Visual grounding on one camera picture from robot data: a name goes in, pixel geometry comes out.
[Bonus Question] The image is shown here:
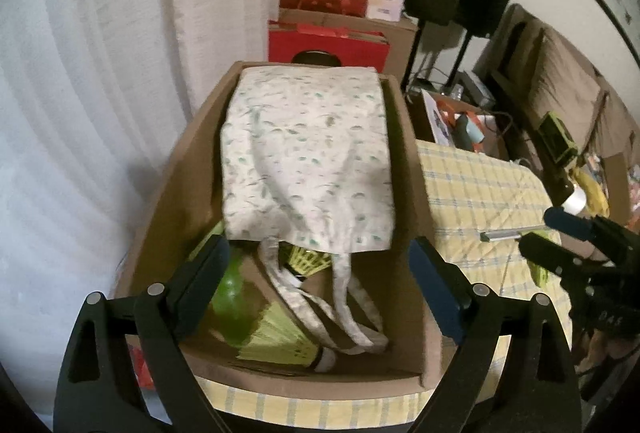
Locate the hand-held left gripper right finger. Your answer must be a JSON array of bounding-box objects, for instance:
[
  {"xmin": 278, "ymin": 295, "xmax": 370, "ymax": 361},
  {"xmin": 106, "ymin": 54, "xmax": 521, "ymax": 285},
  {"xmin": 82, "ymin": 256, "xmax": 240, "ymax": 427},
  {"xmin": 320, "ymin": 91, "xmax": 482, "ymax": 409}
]
[{"xmin": 400, "ymin": 237, "xmax": 586, "ymax": 433}]

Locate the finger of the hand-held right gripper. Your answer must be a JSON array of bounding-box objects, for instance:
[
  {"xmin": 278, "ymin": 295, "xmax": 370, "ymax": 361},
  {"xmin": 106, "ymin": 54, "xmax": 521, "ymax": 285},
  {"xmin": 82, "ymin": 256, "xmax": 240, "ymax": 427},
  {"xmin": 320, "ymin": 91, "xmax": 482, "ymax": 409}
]
[
  {"xmin": 544, "ymin": 207, "xmax": 640, "ymax": 264},
  {"xmin": 519, "ymin": 233, "xmax": 608, "ymax": 281}
]

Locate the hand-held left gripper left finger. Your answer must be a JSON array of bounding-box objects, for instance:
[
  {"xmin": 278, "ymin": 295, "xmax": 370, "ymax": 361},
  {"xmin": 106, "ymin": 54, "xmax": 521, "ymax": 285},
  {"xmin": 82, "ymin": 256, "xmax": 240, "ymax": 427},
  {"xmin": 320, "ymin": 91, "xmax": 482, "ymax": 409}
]
[{"xmin": 54, "ymin": 234, "xmax": 232, "ymax": 433}]

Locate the lime green plastic clip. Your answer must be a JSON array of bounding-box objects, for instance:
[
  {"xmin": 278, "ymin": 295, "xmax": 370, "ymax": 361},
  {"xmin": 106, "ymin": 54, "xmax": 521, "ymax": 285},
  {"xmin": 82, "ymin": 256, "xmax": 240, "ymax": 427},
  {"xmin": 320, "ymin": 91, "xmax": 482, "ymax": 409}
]
[{"xmin": 530, "ymin": 263, "xmax": 553, "ymax": 288}]

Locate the green label can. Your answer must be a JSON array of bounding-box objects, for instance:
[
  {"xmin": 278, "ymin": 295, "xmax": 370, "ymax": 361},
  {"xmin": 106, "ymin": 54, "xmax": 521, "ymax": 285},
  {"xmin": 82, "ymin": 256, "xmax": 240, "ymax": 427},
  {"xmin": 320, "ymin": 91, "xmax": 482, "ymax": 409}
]
[{"xmin": 209, "ymin": 247, "xmax": 257, "ymax": 346}]

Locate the silver pen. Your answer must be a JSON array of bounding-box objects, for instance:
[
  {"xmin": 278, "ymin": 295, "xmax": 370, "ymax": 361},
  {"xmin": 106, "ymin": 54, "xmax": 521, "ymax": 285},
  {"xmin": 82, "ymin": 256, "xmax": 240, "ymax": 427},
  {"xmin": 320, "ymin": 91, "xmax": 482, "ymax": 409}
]
[{"xmin": 480, "ymin": 225, "xmax": 548, "ymax": 243}]

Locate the yellow shuttlecock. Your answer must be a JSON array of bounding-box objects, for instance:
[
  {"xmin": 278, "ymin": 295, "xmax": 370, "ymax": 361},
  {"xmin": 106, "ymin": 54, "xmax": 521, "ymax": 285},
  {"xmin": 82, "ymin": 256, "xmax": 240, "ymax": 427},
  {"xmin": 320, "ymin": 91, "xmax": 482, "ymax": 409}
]
[
  {"xmin": 237, "ymin": 300, "xmax": 337, "ymax": 374},
  {"xmin": 285, "ymin": 244, "xmax": 333, "ymax": 279}
]

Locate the cardboard box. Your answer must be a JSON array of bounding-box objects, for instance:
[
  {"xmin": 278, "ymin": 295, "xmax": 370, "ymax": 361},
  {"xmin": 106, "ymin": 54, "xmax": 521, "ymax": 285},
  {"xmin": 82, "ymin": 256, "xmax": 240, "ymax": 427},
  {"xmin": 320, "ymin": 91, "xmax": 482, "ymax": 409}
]
[{"xmin": 112, "ymin": 60, "xmax": 443, "ymax": 394}]

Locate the floral cloth bag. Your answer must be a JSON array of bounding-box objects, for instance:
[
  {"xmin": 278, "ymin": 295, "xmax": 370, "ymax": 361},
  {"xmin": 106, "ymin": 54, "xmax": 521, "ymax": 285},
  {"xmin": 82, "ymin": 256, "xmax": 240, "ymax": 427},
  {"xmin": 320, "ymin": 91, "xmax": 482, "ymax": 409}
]
[{"xmin": 220, "ymin": 65, "xmax": 398, "ymax": 356}]

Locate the white cylinder device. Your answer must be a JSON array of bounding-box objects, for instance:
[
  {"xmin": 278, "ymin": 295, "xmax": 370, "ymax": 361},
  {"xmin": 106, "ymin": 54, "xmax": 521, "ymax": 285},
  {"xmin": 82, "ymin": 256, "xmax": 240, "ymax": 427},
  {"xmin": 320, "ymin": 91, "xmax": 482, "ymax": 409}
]
[{"xmin": 560, "ymin": 185, "xmax": 587, "ymax": 216}]

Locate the yellow cloth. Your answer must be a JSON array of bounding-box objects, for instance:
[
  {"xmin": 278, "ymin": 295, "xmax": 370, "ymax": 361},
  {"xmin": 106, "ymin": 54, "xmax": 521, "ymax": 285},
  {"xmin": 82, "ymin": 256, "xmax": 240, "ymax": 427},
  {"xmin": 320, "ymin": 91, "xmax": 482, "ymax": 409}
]
[{"xmin": 575, "ymin": 168, "xmax": 608, "ymax": 216}]

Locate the green and black device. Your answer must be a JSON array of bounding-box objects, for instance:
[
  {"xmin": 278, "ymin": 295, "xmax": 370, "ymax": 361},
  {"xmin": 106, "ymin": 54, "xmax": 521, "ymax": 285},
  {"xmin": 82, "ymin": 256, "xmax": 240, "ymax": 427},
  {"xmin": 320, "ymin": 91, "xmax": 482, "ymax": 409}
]
[{"xmin": 537, "ymin": 111, "xmax": 578, "ymax": 166}]

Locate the yellow plaid tablecloth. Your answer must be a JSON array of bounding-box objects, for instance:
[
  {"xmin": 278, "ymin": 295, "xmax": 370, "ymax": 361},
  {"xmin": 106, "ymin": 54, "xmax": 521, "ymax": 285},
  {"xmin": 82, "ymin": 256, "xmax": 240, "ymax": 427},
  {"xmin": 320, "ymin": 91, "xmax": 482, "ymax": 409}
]
[{"xmin": 195, "ymin": 140, "xmax": 573, "ymax": 431}]

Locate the red packet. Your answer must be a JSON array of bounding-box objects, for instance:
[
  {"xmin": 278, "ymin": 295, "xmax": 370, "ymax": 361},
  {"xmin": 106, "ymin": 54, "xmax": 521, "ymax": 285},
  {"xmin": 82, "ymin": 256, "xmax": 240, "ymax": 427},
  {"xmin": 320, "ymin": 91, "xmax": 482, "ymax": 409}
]
[{"xmin": 129, "ymin": 345, "xmax": 156, "ymax": 389}]

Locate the brown sofa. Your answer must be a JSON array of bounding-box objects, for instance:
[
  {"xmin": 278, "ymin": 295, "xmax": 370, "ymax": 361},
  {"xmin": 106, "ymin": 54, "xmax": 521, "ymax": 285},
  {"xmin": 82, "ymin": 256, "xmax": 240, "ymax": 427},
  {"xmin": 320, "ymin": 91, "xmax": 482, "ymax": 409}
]
[{"xmin": 475, "ymin": 5, "xmax": 640, "ymax": 234}]

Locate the open box of clutter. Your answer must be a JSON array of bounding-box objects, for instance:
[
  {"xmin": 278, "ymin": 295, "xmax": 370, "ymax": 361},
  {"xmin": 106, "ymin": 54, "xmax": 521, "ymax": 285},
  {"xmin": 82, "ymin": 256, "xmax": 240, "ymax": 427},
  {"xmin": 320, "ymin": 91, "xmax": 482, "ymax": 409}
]
[{"xmin": 417, "ymin": 85, "xmax": 506, "ymax": 158}]

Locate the grey electronic device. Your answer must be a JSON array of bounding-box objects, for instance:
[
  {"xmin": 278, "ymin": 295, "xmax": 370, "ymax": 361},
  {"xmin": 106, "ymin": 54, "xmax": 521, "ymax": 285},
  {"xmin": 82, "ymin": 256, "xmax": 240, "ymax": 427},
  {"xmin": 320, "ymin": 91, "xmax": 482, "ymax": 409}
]
[{"xmin": 462, "ymin": 70, "xmax": 496, "ymax": 102}]

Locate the white curtain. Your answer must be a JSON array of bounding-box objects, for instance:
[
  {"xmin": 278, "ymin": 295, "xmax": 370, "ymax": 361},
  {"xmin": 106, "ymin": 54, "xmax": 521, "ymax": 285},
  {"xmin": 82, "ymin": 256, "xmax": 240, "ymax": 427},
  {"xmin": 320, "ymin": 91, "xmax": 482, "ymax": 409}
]
[{"xmin": 0, "ymin": 0, "xmax": 281, "ymax": 414}]

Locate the brown cardboard carton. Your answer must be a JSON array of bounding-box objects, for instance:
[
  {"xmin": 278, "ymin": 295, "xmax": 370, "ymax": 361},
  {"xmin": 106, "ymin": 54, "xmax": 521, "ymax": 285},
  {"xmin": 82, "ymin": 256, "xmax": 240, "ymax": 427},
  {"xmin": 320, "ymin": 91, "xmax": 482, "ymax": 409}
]
[{"xmin": 277, "ymin": 8, "xmax": 418, "ymax": 84}]

